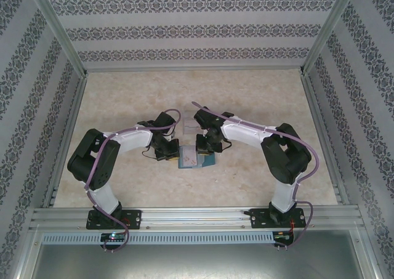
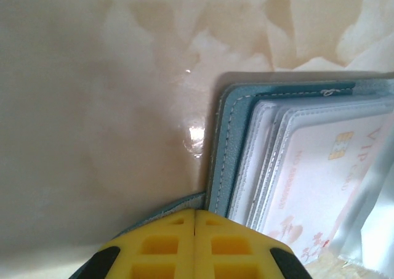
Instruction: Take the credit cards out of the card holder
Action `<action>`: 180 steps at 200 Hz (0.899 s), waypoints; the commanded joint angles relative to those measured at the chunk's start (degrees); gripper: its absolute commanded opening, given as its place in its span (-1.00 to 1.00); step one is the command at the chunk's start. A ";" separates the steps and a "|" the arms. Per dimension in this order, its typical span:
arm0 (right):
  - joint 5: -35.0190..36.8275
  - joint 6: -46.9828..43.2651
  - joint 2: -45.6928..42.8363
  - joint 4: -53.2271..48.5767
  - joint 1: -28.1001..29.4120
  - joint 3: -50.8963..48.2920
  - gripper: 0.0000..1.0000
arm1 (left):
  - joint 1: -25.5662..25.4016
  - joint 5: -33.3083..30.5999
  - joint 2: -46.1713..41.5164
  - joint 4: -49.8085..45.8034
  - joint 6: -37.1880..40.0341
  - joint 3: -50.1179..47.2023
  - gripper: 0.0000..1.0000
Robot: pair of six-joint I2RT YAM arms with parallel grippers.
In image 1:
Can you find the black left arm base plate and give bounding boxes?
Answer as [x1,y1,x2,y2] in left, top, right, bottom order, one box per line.
[86,209,143,230]

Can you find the grey metal panel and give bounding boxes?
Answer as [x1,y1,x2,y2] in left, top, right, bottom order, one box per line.
[29,229,375,279]

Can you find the grey slotted cable duct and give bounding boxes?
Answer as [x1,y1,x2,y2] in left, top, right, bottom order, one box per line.
[41,232,275,245]

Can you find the teal leather card holder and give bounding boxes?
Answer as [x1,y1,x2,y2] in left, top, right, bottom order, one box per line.
[178,145,216,169]

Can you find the aluminium side rail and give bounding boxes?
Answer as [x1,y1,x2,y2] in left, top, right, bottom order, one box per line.
[301,74,351,205]
[42,74,90,208]

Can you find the aluminium mounting rail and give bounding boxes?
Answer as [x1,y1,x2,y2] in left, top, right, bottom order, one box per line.
[29,205,366,231]

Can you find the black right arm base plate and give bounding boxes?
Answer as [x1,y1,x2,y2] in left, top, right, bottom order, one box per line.
[249,207,307,230]

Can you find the aluminium frame post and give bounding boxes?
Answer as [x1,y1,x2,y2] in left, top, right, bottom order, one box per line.
[301,0,360,76]
[24,0,89,78]

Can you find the aluminium back rail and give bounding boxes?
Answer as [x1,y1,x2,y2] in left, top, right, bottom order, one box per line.
[84,65,305,74]

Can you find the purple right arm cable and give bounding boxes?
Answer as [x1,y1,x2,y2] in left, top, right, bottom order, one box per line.
[191,101,320,251]

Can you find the thin black left gripper cable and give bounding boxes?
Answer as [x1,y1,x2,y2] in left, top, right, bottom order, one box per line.
[141,145,158,161]

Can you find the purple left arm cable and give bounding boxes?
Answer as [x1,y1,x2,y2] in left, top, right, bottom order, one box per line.
[83,108,182,253]

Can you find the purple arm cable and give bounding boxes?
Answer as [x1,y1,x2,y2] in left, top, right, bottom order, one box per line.
[83,108,182,253]
[191,101,320,251]

